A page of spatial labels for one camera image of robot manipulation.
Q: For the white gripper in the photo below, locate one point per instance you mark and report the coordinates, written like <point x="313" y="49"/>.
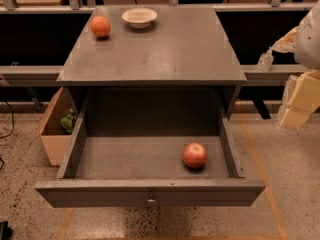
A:
<point x="308" y="42"/>

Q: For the red apple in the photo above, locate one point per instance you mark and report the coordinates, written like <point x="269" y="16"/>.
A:
<point x="194" y="155"/>

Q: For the grey open top drawer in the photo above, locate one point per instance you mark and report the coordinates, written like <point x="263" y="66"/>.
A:
<point x="126" y="171"/>

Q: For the metal drawer knob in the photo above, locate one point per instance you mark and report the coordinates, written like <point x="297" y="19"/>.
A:
<point x="151" y="202"/>

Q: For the clear sanitizer bottle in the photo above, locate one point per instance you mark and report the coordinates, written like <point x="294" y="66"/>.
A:
<point x="265" y="61"/>

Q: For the grey wooden cabinet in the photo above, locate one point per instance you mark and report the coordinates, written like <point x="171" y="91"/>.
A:
<point x="178" y="76"/>

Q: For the white bowl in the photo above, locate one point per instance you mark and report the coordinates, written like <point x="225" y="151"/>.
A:
<point x="139" y="18"/>

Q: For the orange fruit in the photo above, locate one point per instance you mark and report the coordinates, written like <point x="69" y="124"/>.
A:
<point x="100" y="26"/>

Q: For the green bag in box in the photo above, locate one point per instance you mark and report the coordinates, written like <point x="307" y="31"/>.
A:
<point x="68" y="122"/>

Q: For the cardboard box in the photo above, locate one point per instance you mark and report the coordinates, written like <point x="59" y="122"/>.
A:
<point x="53" y="137"/>

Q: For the black object floor corner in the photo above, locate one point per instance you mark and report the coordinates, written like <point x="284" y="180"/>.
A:
<point x="5" y="231"/>

